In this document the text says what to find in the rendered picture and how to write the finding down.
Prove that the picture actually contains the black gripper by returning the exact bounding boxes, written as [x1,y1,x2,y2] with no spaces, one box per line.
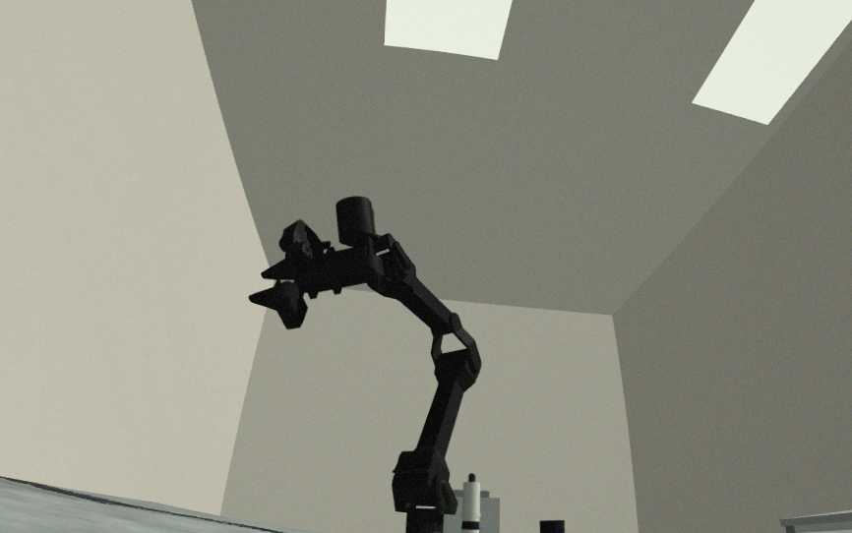
[248,247,345,329]

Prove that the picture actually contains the black marker cap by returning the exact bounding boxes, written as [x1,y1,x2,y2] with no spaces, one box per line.
[539,520,565,533]

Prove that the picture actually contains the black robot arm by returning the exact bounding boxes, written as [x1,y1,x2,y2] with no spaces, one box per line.
[279,196,482,533]

